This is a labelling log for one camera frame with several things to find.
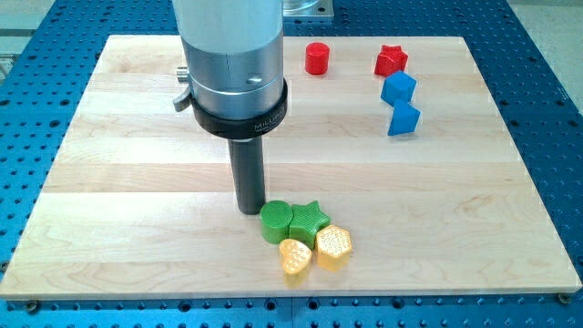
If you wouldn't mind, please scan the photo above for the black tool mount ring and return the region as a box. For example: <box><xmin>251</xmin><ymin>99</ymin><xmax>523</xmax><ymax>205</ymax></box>
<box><xmin>190</xmin><ymin>79</ymin><xmax>288</xmax><ymax>139</ymax></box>

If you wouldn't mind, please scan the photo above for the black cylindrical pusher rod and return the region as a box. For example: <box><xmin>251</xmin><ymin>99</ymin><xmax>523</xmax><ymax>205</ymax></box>
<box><xmin>229</xmin><ymin>137</ymin><xmax>265</xmax><ymax>215</ymax></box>

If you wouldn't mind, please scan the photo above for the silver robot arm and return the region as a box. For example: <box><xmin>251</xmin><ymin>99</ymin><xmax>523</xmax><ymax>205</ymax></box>
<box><xmin>172</xmin><ymin>0</ymin><xmax>288</xmax><ymax>214</ymax></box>

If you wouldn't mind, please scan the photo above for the blue triangle block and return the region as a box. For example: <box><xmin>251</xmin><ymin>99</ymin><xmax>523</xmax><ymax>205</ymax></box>
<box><xmin>387</xmin><ymin>99</ymin><xmax>421</xmax><ymax>136</ymax></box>

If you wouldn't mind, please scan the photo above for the green cylinder block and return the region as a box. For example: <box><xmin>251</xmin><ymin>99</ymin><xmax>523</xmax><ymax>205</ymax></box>
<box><xmin>260</xmin><ymin>200</ymin><xmax>293</xmax><ymax>244</ymax></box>

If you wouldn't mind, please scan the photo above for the green star block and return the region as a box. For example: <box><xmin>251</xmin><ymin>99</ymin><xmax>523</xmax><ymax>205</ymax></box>
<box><xmin>289</xmin><ymin>200</ymin><xmax>331</xmax><ymax>250</ymax></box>

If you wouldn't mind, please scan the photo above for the yellow heart block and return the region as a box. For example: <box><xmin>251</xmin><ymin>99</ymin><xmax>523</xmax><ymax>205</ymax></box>
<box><xmin>279</xmin><ymin>239</ymin><xmax>312</xmax><ymax>275</ymax></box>

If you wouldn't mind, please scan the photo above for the red cylinder block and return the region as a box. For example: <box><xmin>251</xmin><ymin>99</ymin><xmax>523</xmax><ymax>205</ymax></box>
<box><xmin>304</xmin><ymin>42</ymin><xmax>330</xmax><ymax>75</ymax></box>

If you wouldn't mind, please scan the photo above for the yellow hexagon block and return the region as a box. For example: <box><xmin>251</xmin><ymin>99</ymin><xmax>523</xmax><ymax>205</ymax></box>
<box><xmin>316</xmin><ymin>225</ymin><xmax>353</xmax><ymax>272</ymax></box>

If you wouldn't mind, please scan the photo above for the wooden board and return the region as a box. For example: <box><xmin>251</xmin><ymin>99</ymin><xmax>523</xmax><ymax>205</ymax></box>
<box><xmin>1</xmin><ymin>36</ymin><xmax>581</xmax><ymax>300</ymax></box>

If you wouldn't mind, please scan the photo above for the blue cube block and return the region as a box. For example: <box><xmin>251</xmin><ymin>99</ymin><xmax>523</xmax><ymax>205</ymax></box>
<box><xmin>381</xmin><ymin>71</ymin><xmax>417</xmax><ymax>106</ymax></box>

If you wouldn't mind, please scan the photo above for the red star block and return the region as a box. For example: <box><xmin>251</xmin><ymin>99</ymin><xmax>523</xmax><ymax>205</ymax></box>
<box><xmin>373</xmin><ymin>45</ymin><xmax>408</xmax><ymax>77</ymax></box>

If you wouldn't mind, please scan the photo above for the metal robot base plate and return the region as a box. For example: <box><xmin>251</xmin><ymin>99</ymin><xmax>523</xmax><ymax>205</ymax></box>
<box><xmin>283</xmin><ymin>0</ymin><xmax>334</xmax><ymax>20</ymax></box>

